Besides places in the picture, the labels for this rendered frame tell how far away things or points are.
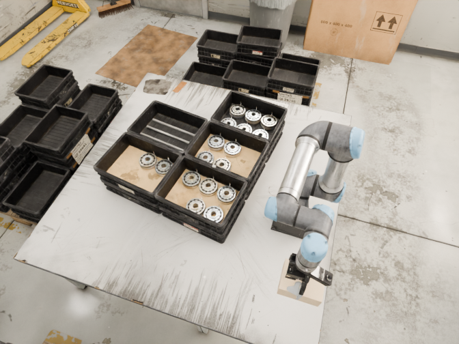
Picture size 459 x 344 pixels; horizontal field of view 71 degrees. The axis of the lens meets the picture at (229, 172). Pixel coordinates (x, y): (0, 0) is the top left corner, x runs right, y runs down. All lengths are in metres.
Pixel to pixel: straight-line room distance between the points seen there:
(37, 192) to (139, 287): 1.36
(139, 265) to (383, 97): 2.99
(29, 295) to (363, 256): 2.43
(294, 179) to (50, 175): 2.15
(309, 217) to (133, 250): 1.07
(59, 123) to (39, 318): 1.43
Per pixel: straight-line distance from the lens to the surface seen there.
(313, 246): 0.99
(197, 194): 1.77
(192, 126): 2.08
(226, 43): 3.57
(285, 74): 3.03
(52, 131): 2.86
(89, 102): 3.15
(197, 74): 3.36
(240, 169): 1.85
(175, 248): 1.79
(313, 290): 1.30
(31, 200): 2.81
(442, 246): 2.99
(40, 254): 2.02
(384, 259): 2.73
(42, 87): 3.30
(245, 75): 3.16
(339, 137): 1.27
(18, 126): 3.21
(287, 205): 1.06
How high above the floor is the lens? 2.34
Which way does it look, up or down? 55 degrees down
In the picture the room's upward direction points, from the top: 1 degrees counter-clockwise
